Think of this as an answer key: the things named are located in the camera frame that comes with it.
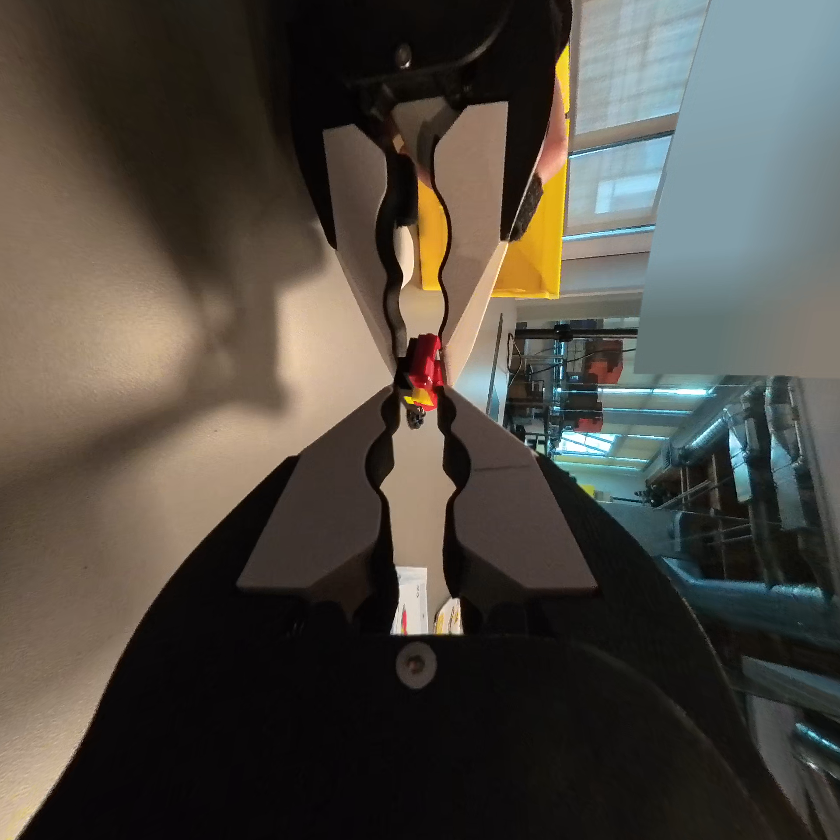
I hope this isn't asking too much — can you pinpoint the storage shelf with red boxes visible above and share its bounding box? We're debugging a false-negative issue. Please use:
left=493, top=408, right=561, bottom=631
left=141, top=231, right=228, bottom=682
left=507, top=320, right=639, bottom=454

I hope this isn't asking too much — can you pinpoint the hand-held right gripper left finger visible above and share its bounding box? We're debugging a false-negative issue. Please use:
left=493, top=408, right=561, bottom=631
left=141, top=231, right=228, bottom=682
left=238, top=385, right=399, bottom=621

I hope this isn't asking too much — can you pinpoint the yellow plastic bin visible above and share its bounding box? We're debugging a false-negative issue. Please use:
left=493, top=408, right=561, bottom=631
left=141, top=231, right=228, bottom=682
left=416, top=45, right=569, bottom=300

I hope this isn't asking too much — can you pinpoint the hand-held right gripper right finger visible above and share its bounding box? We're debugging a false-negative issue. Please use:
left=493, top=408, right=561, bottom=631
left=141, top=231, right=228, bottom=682
left=436, top=386, right=599, bottom=621

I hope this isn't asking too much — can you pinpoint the person's left hand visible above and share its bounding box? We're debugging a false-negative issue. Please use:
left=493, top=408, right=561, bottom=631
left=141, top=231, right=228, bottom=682
left=539, top=84, right=571, bottom=179

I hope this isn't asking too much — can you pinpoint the window with blinds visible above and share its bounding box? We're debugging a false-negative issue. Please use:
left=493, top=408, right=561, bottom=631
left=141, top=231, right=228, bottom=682
left=564, top=0, right=713, bottom=245

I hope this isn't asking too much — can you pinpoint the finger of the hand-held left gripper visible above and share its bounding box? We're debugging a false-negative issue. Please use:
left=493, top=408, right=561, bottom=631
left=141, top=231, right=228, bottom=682
left=323, top=125, right=403, bottom=378
left=430, top=98, right=510, bottom=385

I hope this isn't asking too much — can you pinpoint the red yellow lego body assembly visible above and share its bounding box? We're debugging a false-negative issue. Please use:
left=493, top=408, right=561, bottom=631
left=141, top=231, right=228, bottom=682
left=395, top=332, right=448, bottom=431

